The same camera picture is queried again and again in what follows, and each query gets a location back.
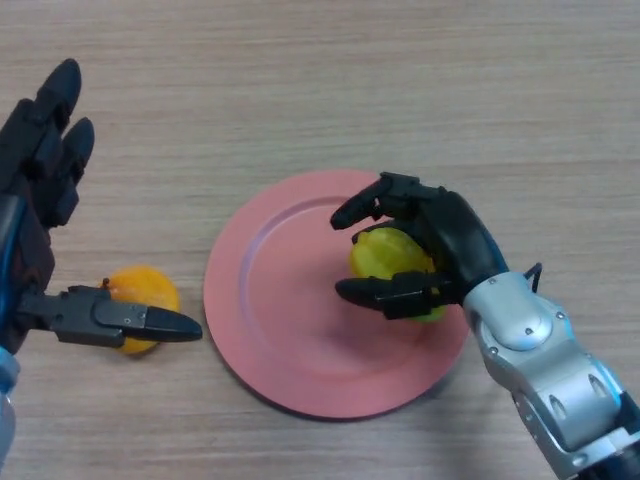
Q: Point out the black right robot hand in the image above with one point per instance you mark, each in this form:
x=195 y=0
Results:
x=450 y=235

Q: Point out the pink round plate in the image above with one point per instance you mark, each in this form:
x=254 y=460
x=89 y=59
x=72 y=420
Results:
x=295 y=305

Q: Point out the yellow starfruit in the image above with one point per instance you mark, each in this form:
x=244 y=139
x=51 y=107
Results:
x=385 y=255

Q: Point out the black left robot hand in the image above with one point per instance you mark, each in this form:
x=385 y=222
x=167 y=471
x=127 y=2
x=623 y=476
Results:
x=25 y=210

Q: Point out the orange fruit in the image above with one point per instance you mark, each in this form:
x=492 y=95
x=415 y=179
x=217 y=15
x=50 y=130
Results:
x=145 y=287

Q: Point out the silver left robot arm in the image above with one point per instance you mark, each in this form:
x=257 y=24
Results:
x=7 y=400

